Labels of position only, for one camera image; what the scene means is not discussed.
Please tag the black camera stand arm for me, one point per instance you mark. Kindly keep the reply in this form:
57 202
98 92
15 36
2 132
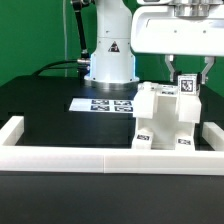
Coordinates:
77 7

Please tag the white chair seat piece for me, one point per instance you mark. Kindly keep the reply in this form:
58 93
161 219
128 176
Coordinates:
164 130

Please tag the white chair back piece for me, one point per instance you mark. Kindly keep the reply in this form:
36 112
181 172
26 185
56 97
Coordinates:
153 99

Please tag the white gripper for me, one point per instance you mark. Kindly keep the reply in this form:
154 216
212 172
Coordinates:
180 27

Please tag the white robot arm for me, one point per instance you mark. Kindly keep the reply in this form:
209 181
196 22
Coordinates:
113 63

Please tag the white U-shaped fence frame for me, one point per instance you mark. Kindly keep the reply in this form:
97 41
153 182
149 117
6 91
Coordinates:
96 160

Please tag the white marker sheet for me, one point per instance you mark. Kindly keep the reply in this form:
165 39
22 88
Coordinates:
101 105

